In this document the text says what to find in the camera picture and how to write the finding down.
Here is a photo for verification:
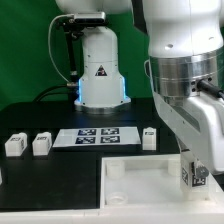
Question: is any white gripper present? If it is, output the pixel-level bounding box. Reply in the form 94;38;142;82
153;93;224;179

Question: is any white square table top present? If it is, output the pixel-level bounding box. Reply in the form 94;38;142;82
100;154;217;208

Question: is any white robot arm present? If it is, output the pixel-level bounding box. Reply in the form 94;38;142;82
56;0;224;175

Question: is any white sheet with tags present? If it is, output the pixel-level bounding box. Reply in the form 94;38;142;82
53;127;141;147

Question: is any white part at left edge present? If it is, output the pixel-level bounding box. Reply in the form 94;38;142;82
0;167;3;186

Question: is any white obstacle fixture rail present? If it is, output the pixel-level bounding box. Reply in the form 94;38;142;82
0;173;224;224

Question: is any black cable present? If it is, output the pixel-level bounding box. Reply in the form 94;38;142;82
32;85;78;103

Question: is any grey camera on stand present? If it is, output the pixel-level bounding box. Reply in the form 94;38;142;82
74;12;106;24

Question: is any black camera stand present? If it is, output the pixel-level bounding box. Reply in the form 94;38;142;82
56;19;84;83

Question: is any grey cable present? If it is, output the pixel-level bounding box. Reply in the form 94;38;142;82
47;13;76;84

